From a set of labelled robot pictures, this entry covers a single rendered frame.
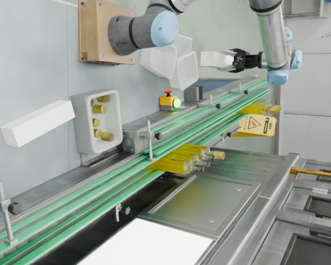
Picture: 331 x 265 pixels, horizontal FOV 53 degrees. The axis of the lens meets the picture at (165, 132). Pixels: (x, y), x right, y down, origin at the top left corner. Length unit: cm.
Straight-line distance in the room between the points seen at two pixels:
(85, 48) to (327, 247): 108
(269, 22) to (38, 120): 78
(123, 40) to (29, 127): 46
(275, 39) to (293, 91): 612
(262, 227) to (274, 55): 60
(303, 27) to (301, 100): 139
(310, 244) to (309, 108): 609
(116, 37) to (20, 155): 53
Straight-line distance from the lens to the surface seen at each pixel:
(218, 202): 139
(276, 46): 118
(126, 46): 129
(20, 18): 119
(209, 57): 148
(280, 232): 131
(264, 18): 110
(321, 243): 129
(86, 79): 135
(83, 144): 131
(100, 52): 126
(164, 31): 121
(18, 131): 110
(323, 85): 716
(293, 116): 736
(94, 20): 129
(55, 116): 118
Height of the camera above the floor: 171
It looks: 31 degrees down
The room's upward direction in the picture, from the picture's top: 96 degrees clockwise
